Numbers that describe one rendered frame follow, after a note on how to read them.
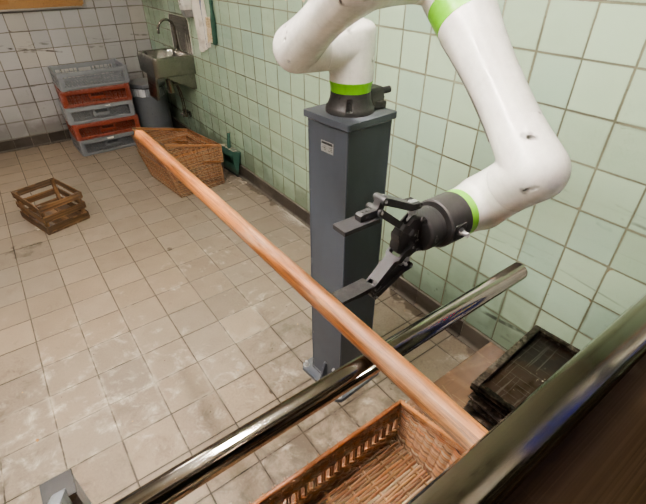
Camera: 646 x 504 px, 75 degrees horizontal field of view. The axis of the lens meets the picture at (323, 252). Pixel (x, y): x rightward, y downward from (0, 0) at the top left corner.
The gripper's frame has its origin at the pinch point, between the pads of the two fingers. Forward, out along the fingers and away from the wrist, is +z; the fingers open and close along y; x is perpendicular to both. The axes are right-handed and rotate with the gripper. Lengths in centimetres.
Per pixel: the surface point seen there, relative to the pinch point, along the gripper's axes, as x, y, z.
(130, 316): 153, 120, 20
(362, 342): -15.4, -1.7, 9.3
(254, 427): -16.1, 0.9, 24.7
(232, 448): -16.7, 1.1, 27.6
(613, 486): -41, -22, 19
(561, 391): -38.1, -24.7, 18.8
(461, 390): -4, 61, -42
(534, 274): 16, 65, -113
